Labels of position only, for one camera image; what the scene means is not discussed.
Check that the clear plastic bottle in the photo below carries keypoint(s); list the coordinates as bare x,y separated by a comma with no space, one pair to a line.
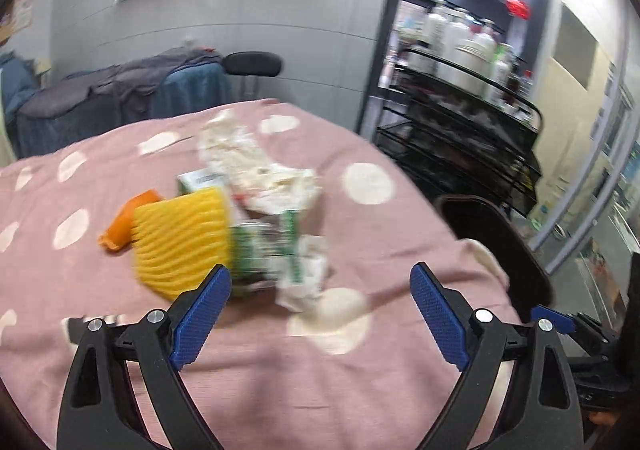
527,82

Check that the grey blanket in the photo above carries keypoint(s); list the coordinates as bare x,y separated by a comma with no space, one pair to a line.
130,77

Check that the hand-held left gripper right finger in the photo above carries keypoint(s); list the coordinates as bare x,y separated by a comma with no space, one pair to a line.
440,317

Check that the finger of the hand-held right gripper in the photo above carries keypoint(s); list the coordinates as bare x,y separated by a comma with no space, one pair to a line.
552,316

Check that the black trash bin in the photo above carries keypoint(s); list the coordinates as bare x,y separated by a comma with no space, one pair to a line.
480,230

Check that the orange foam fruit net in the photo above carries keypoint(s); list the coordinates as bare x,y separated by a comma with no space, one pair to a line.
125,225

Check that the slim white bottle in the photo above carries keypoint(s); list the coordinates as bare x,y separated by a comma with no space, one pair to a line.
501,67

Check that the glass sliding door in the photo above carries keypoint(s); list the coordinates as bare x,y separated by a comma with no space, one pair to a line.
590,105

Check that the red hanging ornament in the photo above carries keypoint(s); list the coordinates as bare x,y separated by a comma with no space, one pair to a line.
518,8

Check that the blue cloth pile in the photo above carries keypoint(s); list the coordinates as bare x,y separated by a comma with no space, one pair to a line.
15,85

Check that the black stool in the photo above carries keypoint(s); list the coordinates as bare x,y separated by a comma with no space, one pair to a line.
252,64

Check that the black rolling cart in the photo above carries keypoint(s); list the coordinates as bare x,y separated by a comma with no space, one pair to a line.
450,140

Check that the dark brown bottle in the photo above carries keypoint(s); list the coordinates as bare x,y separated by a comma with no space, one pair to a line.
515,77

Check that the small white tissue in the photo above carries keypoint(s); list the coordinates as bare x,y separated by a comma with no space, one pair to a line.
310,270

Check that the wall poster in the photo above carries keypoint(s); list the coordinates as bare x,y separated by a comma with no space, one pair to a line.
25,2

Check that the pink polka dot blanket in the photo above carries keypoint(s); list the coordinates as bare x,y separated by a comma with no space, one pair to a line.
280,390

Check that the green white carton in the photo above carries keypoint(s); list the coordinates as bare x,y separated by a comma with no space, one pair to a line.
260,250

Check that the small green white box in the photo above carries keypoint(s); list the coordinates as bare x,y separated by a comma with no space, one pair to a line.
200,180

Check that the blue covered massage bed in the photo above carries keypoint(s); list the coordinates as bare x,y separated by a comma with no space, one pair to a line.
190,85

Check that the tall white pump bottle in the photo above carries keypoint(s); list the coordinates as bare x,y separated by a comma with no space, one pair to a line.
456,40
435,30

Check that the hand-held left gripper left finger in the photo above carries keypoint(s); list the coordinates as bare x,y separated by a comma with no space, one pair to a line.
200,315

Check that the large white tissue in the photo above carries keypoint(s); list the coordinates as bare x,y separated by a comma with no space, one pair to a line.
235,155

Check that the white jar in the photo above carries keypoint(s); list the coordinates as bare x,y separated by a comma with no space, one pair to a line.
475,67

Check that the yellow foam fruit net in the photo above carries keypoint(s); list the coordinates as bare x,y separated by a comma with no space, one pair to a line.
180,240

